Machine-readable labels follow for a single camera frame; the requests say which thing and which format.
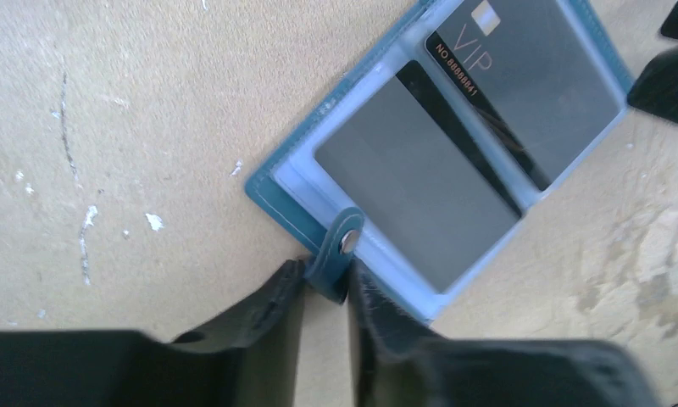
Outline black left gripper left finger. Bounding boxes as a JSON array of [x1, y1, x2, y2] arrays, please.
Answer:
[[0, 260, 305, 406]]

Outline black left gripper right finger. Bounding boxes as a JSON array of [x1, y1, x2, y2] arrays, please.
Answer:
[[347, 260, 659, 406]]

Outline blue card holder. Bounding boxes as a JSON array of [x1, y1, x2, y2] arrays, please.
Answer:
[[245, 1, 632, 321]]

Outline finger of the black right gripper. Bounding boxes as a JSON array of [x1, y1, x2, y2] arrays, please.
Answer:
[[627, 2, 678, 125]]

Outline black credit card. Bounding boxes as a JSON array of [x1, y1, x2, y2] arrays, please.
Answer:
[[425, 1, 624, 190], [314, 61, 522, 292]]

